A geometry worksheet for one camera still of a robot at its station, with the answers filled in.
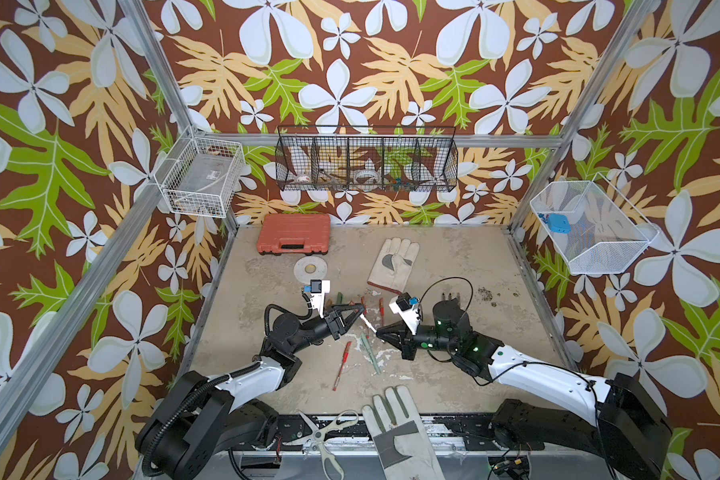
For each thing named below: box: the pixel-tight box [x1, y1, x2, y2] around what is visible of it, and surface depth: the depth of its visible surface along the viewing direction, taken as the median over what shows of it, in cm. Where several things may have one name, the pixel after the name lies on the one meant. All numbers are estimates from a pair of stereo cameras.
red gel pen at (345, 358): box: [332, 341, 352, 391], surface depth 88 cm
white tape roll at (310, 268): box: [293, 256, 328, 283], surface depth 110 cm
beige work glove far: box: [367, 237, 420, 295], surface depth 110 cm
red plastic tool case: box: [257, 213, 331, 256], surface depth 117 cm
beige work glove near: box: [361, 385, 446, 480], surface depth 75 cm
